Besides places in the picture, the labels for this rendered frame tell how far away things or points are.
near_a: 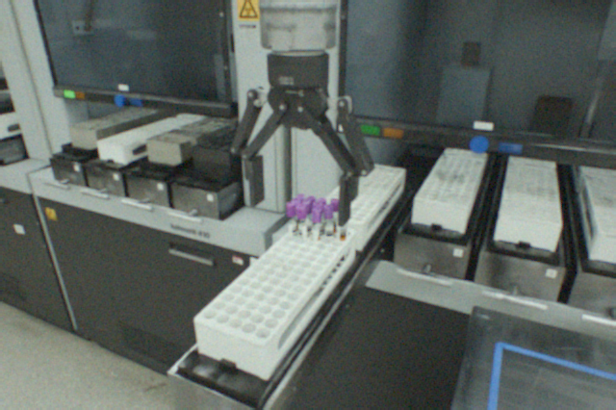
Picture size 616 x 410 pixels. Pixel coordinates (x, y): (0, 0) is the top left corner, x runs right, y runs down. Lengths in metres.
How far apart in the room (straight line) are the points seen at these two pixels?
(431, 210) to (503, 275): 0.17
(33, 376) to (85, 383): 0.20
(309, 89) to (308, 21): 0.08
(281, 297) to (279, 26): 0.32
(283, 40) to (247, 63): 0.48
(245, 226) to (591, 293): 0.68
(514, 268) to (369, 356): 0.40
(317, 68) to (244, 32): 0.47
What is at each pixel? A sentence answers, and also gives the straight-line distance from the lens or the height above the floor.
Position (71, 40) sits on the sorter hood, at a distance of 1.33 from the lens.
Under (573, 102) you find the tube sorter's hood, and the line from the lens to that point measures 0.81.
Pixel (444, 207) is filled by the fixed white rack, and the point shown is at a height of 0.86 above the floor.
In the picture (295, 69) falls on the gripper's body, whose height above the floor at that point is 1.13.
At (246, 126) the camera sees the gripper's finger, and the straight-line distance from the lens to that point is 0.59.
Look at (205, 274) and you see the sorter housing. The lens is 1.16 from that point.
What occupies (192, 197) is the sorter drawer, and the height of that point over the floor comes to 0.78.
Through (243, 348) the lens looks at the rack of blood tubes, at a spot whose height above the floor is 0.85.
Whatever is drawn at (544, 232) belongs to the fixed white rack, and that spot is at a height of 0.85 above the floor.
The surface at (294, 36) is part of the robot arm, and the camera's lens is 0.50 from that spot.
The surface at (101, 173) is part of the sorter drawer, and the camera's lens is 1.27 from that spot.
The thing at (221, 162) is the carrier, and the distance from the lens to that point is 1.06.
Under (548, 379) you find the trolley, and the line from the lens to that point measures 0.58.
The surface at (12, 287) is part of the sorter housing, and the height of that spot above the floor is 0.21.
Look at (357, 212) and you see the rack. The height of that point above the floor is 0.87.
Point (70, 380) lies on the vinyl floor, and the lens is 1.83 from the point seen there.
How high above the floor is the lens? 1.20
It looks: 26 degrees down
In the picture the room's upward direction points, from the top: straight up
